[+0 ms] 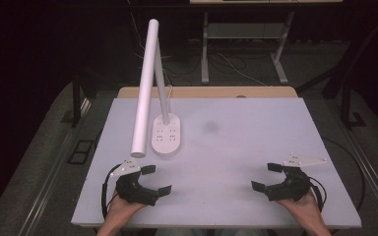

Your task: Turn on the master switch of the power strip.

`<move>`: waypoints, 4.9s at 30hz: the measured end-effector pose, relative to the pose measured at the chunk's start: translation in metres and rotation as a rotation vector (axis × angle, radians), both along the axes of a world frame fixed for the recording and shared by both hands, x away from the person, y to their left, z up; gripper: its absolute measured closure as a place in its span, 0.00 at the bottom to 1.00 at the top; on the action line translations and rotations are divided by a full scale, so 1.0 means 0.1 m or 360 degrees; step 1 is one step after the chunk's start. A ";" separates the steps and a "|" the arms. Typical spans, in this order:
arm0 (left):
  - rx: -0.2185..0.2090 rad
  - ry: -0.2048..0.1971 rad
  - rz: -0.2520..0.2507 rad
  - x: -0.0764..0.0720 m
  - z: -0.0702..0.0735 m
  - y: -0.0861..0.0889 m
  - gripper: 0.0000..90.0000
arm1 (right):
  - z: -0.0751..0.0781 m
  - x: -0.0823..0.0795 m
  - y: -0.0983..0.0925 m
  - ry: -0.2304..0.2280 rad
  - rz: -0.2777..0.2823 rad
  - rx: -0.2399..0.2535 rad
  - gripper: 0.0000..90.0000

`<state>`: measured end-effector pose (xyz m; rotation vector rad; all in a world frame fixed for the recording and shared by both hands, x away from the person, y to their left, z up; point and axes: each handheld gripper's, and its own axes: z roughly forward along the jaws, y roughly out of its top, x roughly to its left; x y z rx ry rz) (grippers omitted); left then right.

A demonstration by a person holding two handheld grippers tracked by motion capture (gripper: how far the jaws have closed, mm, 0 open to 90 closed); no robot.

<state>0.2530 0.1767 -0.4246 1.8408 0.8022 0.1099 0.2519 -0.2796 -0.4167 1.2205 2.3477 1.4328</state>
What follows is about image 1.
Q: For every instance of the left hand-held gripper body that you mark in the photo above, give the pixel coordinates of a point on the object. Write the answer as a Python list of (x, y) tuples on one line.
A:
[(129, 188)]

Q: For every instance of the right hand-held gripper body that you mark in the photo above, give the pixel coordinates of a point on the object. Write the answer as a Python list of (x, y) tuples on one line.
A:
[(293, 187)]

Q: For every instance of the person's left hand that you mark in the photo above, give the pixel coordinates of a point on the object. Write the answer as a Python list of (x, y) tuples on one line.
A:
[(121, 208)]

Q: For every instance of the person's right hand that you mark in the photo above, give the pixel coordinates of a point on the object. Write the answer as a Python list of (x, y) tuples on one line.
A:
[(303, 208)]

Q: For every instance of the white desk lamp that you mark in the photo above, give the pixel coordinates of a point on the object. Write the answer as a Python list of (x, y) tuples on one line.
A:
[(146, 85)]

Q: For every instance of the wooden table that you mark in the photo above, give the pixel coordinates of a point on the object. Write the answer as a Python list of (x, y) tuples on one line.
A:
[(210, 92)]

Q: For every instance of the black metal stand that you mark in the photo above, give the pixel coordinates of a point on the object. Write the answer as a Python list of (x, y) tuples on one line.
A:
[(346, 98)]

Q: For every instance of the black floor socket frame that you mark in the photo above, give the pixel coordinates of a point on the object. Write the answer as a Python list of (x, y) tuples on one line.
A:
[(80, 151)]

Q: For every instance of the grey metal desk frame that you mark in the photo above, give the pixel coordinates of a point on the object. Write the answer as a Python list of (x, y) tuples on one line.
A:
[(205, 59)]

